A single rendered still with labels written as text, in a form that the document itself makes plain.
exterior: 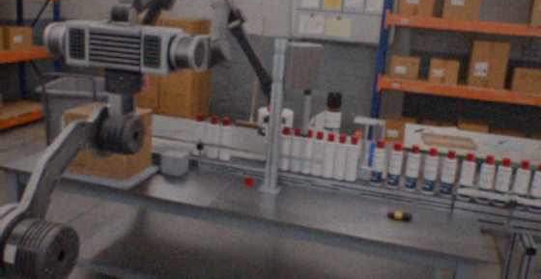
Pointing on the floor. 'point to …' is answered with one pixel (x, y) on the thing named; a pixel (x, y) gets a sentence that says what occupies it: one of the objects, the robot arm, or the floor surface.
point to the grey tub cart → (68, 98)
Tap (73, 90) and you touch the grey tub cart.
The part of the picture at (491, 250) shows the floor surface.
